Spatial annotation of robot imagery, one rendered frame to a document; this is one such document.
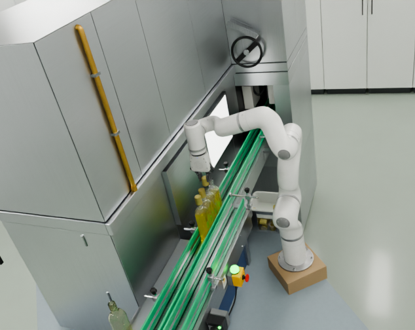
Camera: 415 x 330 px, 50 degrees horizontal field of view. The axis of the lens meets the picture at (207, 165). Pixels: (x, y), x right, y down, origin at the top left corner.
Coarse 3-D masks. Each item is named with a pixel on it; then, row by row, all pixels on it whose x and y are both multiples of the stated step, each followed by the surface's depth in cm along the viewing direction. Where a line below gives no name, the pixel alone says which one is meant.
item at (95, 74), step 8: (80, 32) 155; (88, 48) 158; (88, 56) 159; (96, 72) 163; (96, 80) 164; (104, 96) 168; (104, 104) 170; (112, 120) 173; (112, 128) 175; (120, 144) 179; (120, 152) 181; (128, 168) 186; (128, 176) 187
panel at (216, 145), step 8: (224, 96) 281; (224, 104) 282; (216, 112) 270; (224, 112) 282; (208, 136) 261; (216, 136) 272; (208, 144) 261; (216, 144) 273; (224, 144) 285; (216, 152) 273; (216, 160) 274
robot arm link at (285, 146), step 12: (264, 108) 193; (240, 120) 196; (252, 120) 194; (264, 120) 192; (276, 120) 192; (264, 132) 195; (276, 132) 191; (276, 144) 190; (288, 144) 188; (288, 156) 190
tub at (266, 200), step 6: (258, 192) 268; (264, 192) 266; (270, 192) 265; (276, 192) 263; (252, 198) 263; (258, 198) 270; (264, 198) 268; (270, 198) 266; (276, 198) 265; (258, 204) 269; (264, 204) 268; (270, 204) 267; (252, 210) 255; (258, 210) 254; (264, 210) 252; (270, 210) 251
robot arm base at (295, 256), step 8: (288, 248) 229; (296, 248) 228; (304, 248) 232; (280, 256) 242; (288, 256) 233; (296, 256) 231; (304, 256) 234; (312, 256) 238; (280, 264) 238; (288, 264) 237; (296, 264) 234; (304, 264) 235
